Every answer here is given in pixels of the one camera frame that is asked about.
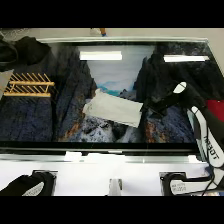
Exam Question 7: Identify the red garment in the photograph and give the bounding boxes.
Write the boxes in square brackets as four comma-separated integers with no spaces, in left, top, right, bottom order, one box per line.
[205,98,224,123]

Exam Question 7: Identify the yellow wooden slatted rack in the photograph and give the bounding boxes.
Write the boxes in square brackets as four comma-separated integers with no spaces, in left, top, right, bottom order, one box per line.
[3,72,56,99]

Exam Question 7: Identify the grey T-shirt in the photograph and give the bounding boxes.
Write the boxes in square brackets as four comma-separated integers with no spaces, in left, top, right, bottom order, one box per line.
[82,88,144,129]

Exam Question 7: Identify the black cable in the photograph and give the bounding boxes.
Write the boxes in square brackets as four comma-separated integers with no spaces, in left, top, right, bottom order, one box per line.
[199,168,224,197]

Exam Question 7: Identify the black garment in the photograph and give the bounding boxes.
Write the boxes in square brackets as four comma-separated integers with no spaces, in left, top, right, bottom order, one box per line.
[14,35,53,66]
[0,33,20,73]

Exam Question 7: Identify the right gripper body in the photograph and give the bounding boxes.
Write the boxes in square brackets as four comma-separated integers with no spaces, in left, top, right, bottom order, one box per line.
[141,94,177,117]

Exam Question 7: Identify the silver frame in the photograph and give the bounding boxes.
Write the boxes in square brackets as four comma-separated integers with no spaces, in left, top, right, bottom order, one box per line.
[0,151,224,197]

